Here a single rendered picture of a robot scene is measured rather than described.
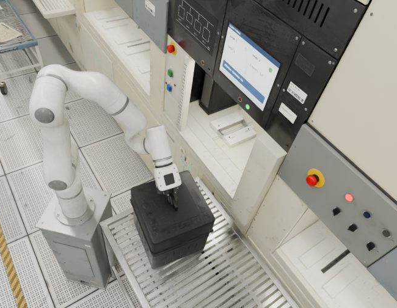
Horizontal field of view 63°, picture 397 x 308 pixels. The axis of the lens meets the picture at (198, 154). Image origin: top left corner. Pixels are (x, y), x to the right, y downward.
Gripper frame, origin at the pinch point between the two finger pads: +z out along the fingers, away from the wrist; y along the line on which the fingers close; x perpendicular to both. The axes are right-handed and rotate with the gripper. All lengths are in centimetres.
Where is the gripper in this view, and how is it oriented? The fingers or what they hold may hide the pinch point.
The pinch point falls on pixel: (171, 198)
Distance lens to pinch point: 139.8
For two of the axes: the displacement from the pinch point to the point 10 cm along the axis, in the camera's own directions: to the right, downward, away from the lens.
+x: -4.0, -0.7, 9.1
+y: 8.9, -2.6, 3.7
